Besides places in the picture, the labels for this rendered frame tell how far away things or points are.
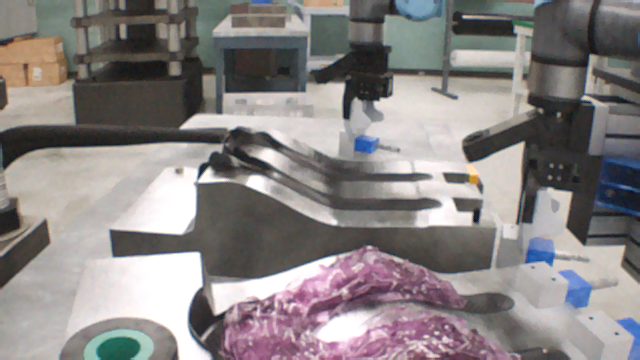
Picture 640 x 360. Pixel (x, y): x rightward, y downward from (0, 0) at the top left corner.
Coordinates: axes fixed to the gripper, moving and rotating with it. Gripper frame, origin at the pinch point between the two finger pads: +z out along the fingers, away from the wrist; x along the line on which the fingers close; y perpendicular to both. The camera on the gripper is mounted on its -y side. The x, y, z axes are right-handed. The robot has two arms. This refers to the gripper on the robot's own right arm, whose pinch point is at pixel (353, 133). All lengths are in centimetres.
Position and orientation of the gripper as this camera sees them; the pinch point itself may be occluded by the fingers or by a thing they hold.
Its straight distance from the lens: 125.9
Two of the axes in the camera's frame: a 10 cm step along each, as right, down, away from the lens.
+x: 4.9, -2.9, 8.2
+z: -0.2, 9.4, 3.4
